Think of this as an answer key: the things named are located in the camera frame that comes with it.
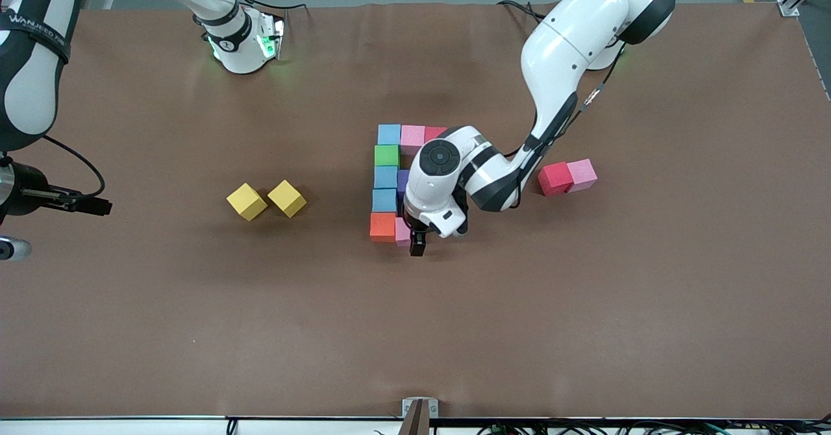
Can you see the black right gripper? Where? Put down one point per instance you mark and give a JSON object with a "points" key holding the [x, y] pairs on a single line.
{"points": [[27, 191]]}

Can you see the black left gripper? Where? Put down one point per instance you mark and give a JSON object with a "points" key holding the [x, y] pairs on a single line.
{"points": [[417, 243]]}

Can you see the red foam cube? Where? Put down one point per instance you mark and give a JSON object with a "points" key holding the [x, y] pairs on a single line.
{"points": [[555, 178], [434, 132]]}

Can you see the yellow foam cube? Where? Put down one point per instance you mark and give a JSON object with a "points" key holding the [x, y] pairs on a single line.
{"points": [[286, 198], [247, 201]]}

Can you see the purple foam cube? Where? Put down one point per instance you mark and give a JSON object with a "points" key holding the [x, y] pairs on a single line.
{"points": [[402, 182]]}

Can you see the brown table mat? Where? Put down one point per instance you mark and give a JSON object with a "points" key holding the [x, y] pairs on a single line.
{"points": [[415, 331]]}

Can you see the pink foam cube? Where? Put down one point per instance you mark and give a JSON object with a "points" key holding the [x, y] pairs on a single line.
{"points": [[402, 232], [412, 137], [582, 174]]}

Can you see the metal pole bracket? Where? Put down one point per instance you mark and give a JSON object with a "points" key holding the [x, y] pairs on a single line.
{"points": [[406, 406]]}

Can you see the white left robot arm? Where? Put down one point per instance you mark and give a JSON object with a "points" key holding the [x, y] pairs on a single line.
{"points": [[571, 45]]}

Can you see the orange foam cube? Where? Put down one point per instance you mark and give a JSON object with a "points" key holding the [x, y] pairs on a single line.
{"points": [[383, 226]]}

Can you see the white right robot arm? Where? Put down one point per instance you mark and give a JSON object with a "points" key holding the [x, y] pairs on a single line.
{"points": [[29, 84]]}

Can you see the green foam cube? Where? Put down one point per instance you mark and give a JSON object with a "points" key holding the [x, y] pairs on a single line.
{"points": [[387, 156]]}

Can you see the blue foam cube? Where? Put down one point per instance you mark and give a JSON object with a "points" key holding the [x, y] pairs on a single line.
{"points": [[389, 134], [385, 177], [384, 200]]}

